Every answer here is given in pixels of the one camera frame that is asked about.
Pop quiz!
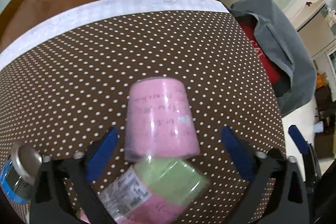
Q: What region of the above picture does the pink plastic cup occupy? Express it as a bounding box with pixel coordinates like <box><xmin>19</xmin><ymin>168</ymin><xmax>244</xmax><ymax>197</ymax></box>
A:
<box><xmin>124</xmin><ymin>77</ymin><xmax>200</xmax><ymax>162</ymax></box>

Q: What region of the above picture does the black blue cup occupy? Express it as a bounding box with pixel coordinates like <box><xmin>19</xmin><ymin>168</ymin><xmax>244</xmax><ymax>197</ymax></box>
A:
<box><xmin>1</xmin><ymin>142</ymin><xmax>42</xmax><ymax>205</ymax></box>

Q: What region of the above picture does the brown polka dot tablecloth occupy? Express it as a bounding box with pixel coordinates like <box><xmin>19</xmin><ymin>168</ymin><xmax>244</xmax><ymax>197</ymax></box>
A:
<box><xmin>1</xmin><ymin>11</ymin><xmax>285</xmax><ymax>223</ymax></box>

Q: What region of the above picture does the red garment on chair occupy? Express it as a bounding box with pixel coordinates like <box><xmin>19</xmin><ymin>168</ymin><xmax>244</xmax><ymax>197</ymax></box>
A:
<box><xmin>238</xmin><ymin>19</ymin><xmax>281</xmax><ymax>86</ymax></box>

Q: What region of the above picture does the grey jacket on chair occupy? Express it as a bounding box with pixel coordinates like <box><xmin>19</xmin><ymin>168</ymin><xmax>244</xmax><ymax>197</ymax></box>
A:
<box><xmin>229</xmin><ymin>0</ymin><xmax>317</xmax><ymax>117</ymax></box>

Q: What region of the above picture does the left wooden chair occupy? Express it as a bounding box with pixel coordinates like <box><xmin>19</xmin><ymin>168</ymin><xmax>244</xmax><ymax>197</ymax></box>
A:
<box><xmin>0</xmin><ymin>0</ymin><xmax>32</xmax><ymax>38</ymax></box>

